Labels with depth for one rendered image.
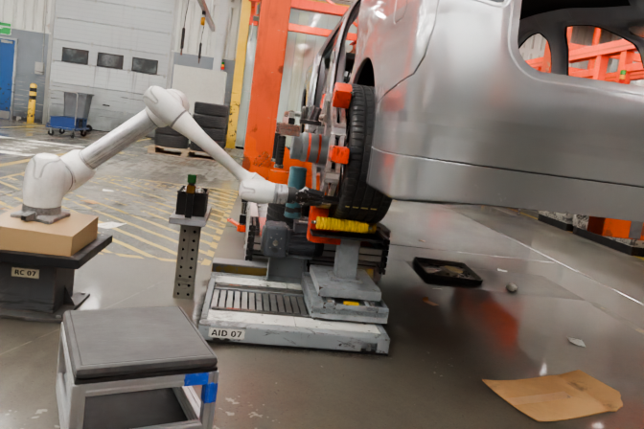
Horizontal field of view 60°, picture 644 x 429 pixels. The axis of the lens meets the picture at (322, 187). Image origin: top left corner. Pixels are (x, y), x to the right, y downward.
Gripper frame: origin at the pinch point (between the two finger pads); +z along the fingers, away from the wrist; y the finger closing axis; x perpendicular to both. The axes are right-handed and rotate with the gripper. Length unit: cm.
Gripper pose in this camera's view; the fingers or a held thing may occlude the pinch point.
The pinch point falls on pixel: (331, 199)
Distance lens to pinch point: 252.9
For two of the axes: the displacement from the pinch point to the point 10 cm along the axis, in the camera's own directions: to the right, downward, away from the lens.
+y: 1.8, -6.1, -7.7
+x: 0.0, -7.9, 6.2
